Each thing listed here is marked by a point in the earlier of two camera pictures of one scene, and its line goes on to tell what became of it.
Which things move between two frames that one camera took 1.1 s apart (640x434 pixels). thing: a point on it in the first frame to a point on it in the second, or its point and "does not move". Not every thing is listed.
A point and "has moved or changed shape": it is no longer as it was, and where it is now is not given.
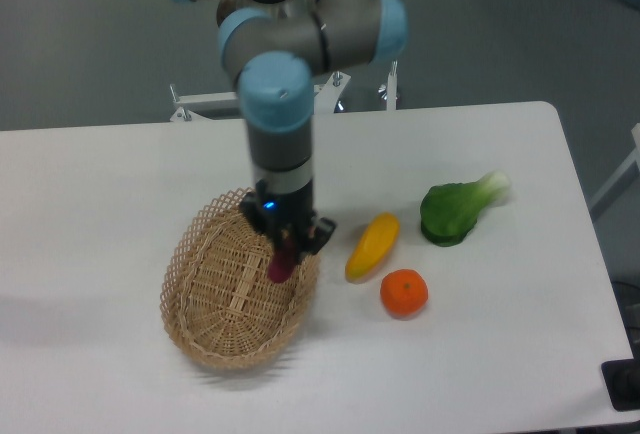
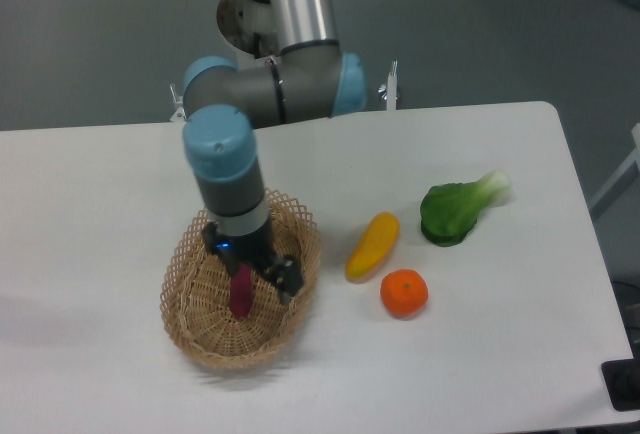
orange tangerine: (404, 292) does not move
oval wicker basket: (220, 303) does not move
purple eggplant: (283, 262) has moved or changed shape
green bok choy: (450, 211) does not move
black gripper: (290, 215) to (284, 272)
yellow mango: (372, 247) does not move
